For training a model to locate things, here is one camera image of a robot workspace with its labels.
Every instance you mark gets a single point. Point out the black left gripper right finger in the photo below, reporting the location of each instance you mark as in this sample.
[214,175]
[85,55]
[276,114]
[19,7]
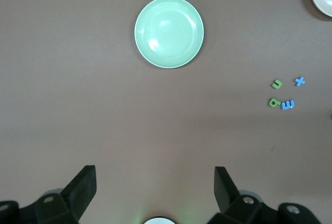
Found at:
[224,187]

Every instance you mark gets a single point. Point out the green letter u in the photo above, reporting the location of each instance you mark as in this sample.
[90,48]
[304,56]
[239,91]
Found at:
[277,84]

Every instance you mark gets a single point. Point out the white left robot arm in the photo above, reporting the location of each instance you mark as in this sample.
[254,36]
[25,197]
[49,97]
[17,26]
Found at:
[159,221]

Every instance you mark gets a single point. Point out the green plate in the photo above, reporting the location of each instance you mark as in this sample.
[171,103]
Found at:
[168,32]

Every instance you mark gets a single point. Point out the brown table mat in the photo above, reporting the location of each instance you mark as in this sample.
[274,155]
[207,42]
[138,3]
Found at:
[77,104]

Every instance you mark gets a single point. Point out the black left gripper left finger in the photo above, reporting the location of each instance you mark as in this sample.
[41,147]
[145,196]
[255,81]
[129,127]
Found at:
[80,187]

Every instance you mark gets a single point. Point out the green letter q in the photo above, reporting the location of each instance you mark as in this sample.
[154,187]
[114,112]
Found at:
[273,102]

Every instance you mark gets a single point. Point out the blue letter x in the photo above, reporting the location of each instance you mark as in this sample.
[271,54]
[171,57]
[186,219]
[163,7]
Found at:
[299,81]

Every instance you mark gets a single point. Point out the blue letter m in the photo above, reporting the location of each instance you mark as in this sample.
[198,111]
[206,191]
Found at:
[288,104]

